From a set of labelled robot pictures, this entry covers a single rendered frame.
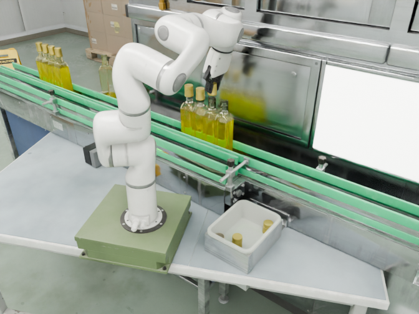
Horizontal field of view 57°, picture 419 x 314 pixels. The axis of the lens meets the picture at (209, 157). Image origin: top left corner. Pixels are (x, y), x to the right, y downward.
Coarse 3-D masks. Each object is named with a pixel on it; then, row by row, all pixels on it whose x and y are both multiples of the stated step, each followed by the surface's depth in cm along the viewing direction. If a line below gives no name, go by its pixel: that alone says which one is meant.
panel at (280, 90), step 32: (256, 64) 141; (288, 64) 133; (320, 64) 125; (352, 64) 120; (224, 96) 156; (256, 96) 147; (288, 96) 138; (320, 96) 130; (256, 128) 152; (288, 128) 144; (352, 160) 133
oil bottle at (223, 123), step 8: (216, 120) 143; (224, 120) 141; (232, 120) 144; (216, 128) 145; (224, 128) 143; (232, 128) 146; (216, 136) 147; (224, 136) 144; (232, 136) 148; (216, 144) 149; (224, 144) 146; (232, 144) 150
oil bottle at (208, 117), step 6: (216, 108) 147; (204, 114) 146; (210, 114) 144; (216, 114) 145; (204, 120) 147; (210, 120) 145; (204, 126) 149; (210, 126) 147; (204, 132) 150; (210, 132) 148; (204, 138) 152; (210, 138) 149
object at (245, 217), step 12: (240, 204) 138; (252, 204) 136; (228, 216) 133; (240, 216) 140; (252, 216) 138; (264, 216) 135; (276, 216) 131; (216, 228) 129; (228, 228) 135; (240, 228) 136; (252, 228) 136; (228, 240) 131; (252, 240) 131
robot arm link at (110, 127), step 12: (96, 120) 102; (108, 120) 102; (120, 120) 103; (132, 120) 100; (144, 120) 102; (96, 132) 102; (108, 132) 102; (120, 132) 103; (132, 132) 103; (144, 132) 105; (96, 144) 106; (108, 144) 105; (108, 156) 110
